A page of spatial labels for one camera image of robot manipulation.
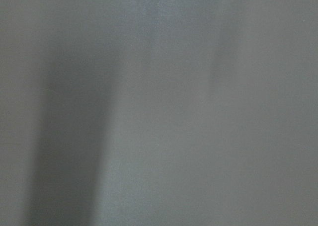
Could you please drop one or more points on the brown table mat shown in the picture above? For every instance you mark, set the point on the brown table mat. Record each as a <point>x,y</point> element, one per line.
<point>158,112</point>

